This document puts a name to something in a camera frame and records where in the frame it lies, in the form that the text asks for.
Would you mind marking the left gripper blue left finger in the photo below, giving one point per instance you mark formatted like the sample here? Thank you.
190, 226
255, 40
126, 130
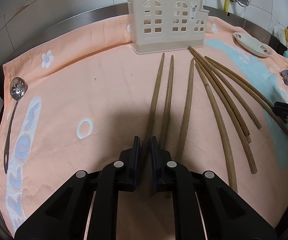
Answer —
133, 156

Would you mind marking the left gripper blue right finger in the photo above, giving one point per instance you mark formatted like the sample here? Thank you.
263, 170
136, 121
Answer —
159, 159

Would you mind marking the white floral dish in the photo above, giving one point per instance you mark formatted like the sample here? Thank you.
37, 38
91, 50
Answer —
252, 45

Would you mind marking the peach printed towel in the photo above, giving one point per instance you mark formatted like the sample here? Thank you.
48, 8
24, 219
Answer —
89, 94

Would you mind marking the right water valve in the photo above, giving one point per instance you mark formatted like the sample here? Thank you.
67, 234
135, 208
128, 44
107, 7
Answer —
243, 3

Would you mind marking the beige plastic utensil holder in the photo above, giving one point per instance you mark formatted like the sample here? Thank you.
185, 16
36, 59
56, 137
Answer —
165, 25

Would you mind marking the metal slotted spoon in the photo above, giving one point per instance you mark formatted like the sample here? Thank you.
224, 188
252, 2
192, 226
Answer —
17, 89

